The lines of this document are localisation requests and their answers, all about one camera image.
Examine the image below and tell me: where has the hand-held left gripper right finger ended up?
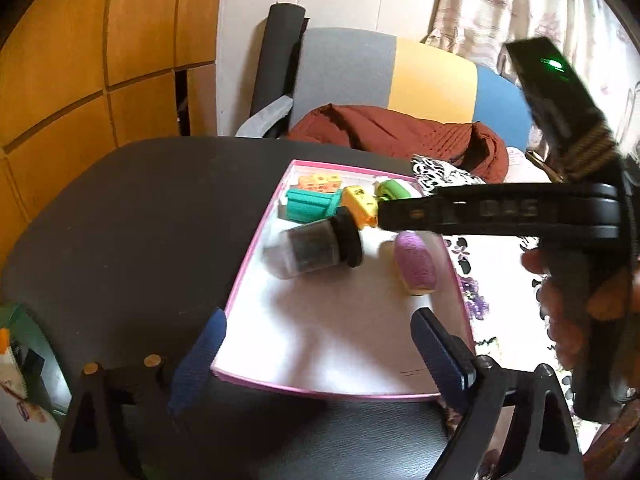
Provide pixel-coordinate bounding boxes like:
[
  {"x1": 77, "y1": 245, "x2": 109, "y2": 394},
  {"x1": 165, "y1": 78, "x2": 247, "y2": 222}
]
[{"x1": 410, "y1": 307, "x2": 586, "y2": 480}]

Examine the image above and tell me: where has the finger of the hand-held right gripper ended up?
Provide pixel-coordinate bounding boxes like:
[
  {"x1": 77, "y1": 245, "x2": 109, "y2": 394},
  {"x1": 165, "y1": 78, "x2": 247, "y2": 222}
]
[{"x1": 377, "y1": 183, "x2": 587, "y2": 237}]

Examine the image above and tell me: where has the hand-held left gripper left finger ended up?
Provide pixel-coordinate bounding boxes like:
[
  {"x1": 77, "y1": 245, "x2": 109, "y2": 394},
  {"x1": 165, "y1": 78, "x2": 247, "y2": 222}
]
[{"x1": 52, "y1": 307, "x2": 229, "y2": 480}]

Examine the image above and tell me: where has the green round toy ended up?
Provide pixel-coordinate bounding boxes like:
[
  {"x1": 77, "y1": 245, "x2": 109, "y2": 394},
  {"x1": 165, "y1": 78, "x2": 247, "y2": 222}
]
[{"x1": 375, "y1": 180, "x2": 413, "y2": 203}]

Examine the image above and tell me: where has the purple toy cookie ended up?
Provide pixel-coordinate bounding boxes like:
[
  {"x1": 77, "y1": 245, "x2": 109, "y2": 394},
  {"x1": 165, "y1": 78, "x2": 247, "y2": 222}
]
[{"x1": 382, "y1": 230, "x2": 438, "y2": 297}]

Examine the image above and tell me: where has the yellow toy stamp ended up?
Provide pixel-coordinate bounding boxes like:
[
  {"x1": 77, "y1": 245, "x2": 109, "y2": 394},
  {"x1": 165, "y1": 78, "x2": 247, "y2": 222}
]
[{"x1": 340, "y1": 185, "x2": 379, "y2": 228}]

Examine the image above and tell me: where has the pink tray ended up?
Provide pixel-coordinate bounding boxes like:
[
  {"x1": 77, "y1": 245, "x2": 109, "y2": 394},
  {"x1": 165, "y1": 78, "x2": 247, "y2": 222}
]
[{"x1": 210, "y1": 159, "x2": 476, "y2": 402}]

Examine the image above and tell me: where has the teal plastic spool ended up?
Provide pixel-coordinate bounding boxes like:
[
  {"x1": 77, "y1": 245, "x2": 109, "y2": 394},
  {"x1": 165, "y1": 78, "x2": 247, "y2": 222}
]
[{"x1": 286, "y1": 187, "x2": 346, "y2": 225}]

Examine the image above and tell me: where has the grey jar with black lid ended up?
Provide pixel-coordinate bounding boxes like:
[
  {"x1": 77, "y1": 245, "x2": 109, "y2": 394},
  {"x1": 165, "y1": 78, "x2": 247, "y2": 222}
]
[{"x1": 262, "y1": 207, "x2": 363, "y2": 281}]

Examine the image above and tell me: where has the person's right forearm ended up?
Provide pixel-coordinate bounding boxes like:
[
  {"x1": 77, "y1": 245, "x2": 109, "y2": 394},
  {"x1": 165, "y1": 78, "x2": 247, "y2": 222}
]
[{"x1": 582, "y1": 400, "x2": 640, "y2": 480}]

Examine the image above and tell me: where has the person's right hand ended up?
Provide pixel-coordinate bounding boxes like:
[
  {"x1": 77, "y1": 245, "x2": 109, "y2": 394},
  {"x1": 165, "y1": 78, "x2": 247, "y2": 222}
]
[{"x1": 520, "y1": 249, "x2": 640, "y2": 376}]

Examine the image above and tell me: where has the pink quilted cushion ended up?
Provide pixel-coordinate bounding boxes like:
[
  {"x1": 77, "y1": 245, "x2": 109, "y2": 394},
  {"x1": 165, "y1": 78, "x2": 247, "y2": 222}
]
[{"x1": 505, "y1": 145, "x2": 551, "y2": 181}]

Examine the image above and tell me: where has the white embroidered floral tablecloth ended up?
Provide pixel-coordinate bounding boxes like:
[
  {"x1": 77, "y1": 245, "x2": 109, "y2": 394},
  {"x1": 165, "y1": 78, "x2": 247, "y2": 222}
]
[{"x1": 410, "y1": 154, "x2": 581, "y2": 461}]

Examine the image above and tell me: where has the brown quilted jacket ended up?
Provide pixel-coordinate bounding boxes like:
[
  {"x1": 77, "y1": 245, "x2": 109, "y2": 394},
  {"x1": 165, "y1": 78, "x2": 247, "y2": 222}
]
[{"x1": 287, "y1": 103, "x2": 511, "y2": 184}]

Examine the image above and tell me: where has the patterned beige curtain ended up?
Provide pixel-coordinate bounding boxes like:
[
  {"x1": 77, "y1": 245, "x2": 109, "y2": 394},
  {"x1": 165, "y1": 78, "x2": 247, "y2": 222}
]
[{"x1": 420, "y1": 0, "x2": 640, "y2": 161}]

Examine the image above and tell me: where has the green cardboard box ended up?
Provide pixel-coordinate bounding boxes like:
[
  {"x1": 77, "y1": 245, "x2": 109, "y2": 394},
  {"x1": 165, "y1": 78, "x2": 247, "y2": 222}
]
[{"x1": 0, "y1": 302, "x2": 70, "y2": 411}]

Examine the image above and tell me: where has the grey yellow blue chair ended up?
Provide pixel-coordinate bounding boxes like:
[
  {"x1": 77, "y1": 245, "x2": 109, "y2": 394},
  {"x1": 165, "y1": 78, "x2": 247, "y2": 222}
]
[{"x1": 287, "y1": 27, "x2": 536, "y2": 153}]

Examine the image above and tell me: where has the white printed bag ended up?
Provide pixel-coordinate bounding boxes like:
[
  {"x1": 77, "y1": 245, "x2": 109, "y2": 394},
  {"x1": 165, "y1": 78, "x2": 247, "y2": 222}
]
[{"x1": 0, "y1": 330, "x2": 51, "y2": 461}]

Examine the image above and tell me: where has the white plastic chair armrest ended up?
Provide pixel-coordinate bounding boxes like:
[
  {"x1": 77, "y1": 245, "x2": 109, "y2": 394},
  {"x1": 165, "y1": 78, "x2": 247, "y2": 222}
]
[{"x1": 234, "y1": 95, "x2": 293, "y2": 138}]

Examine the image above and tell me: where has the black rolled mat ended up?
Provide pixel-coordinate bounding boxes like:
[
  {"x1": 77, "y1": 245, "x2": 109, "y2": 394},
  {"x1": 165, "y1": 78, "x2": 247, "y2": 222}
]
[{"x1": 250, "y1": 2, "x2": 308, "y2": 138}]

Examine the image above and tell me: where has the wooden wardrobe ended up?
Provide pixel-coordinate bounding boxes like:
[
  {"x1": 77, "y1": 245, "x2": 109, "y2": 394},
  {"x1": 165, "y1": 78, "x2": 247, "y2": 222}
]
[{"x1": 0, "y1": 0, "x2": 223, "y2": 261}]

